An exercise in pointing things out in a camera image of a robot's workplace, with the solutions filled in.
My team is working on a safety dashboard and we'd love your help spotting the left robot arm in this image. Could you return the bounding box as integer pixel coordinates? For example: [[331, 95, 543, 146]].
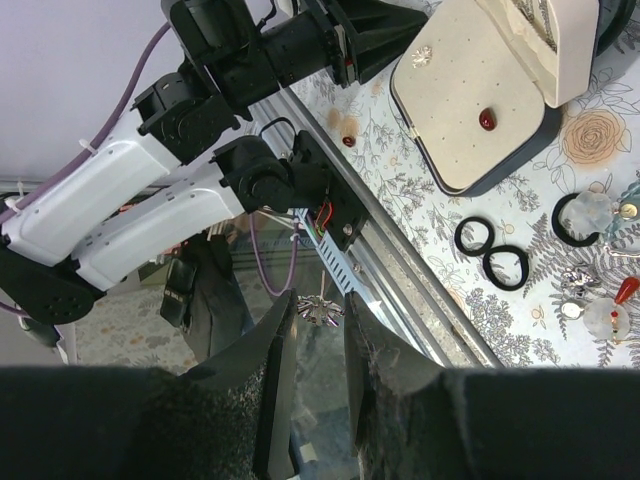
[[1, 1, 428, 325]]

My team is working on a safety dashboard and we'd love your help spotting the red bead earring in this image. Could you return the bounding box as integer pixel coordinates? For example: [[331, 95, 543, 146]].
[[342, 135, 356, 148], [478, 107, 497, 132]]

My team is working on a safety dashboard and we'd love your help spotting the crystal flower earring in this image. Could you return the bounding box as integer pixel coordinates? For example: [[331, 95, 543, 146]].
[[297, 270, 344, 328]]

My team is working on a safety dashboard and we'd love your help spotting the silver chain necklace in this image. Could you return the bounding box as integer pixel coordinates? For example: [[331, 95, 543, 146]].
[[514, 0, 559, 51]]

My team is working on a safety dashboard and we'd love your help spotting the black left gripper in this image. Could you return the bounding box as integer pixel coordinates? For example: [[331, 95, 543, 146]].
[[169, 0, 428, 121]]

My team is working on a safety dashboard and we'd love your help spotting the silver cluster earring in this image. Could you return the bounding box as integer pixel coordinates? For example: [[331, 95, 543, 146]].
[[560, 264, 601, 300]]

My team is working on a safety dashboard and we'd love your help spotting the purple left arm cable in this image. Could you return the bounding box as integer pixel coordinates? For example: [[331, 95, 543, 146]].
[[0, 22, 174, 226]]

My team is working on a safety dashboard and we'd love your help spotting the white flower earring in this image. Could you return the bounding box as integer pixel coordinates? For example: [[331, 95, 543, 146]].
[[562, 191, 614, 235]]

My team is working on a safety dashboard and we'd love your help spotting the cream navy jewelry box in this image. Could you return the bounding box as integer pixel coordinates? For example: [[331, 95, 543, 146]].
[[390, 0, 599, 197]]

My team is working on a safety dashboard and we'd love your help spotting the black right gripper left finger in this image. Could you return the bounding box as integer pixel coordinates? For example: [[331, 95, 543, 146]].
[[1, 291, 297, 479]]

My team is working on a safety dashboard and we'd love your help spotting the silver flower stud in box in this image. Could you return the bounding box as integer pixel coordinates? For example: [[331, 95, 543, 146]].
[[411, 45, 433, 69]]

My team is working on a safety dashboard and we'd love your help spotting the black ring right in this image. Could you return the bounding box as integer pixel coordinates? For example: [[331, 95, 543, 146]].
[[482, 244, 530, 291]]

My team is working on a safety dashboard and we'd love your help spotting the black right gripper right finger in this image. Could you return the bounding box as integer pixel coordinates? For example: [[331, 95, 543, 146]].
[[343, 293, 639, 479]]

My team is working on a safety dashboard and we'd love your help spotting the floral patterned tablecloth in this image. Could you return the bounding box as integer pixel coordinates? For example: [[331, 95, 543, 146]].
[[294, 17, 639, 368]]

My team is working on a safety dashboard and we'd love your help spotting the dark green bangle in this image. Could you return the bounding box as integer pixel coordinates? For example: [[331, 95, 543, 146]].
[[551, 193, 600, 248]]

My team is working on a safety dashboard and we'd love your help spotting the dark purple bangle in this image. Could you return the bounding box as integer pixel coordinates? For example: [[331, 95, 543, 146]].
[[595, 0, 636, 56]]

